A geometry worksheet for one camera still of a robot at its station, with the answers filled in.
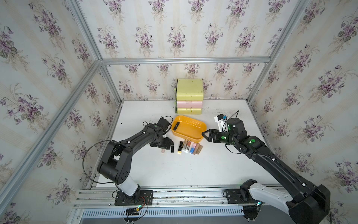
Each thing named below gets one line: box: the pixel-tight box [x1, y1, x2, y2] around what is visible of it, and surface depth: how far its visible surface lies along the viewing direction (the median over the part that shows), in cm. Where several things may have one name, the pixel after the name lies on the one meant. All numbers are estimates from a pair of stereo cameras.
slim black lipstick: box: [170, 140, 175, 154], surface depth 93 cm
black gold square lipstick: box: [177, 140, 184, 155], surface depth 92 cm
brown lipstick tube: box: [196, 145, 203, 155], surface depth 92 cm
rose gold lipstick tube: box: [192, 142, 200, 155], surface depth 92 cm
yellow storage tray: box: [171, 115, 207, 143], surface depth 105 cm
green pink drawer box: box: [174, 78, 204, 115], surface depth 101 cm
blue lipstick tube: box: [189, 142, 197, 154], surface depth 92 cm
